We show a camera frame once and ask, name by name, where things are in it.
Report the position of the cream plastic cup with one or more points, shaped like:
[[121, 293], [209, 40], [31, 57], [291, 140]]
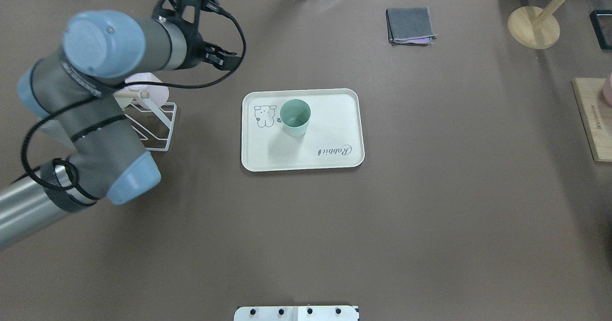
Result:
[[123, 102]]

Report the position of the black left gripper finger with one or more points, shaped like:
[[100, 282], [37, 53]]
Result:
[[220, 58]]

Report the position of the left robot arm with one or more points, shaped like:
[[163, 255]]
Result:
[[76, 85]]

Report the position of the grey folded cloth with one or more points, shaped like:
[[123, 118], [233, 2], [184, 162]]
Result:
[[409, 26]]

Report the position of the wooden mug tree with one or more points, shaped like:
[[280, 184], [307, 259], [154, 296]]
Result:
[[534, 27]]

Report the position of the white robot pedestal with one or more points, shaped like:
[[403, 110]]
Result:
[[298, 313]]

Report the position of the green plastic cup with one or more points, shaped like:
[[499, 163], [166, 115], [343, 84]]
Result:
[[295, 115]]

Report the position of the bamboo cutting board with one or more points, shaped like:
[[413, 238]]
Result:
[[593, 96]]

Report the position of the white wire cup rack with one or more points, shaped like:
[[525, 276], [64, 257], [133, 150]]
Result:
[[154, 126]]

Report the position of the pink plastic cup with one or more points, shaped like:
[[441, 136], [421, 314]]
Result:
[[158, 95]]

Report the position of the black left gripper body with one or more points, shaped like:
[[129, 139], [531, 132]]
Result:
[[193, 49]]

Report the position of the cream rabbit tray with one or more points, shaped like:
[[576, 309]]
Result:
[[334, 137]]

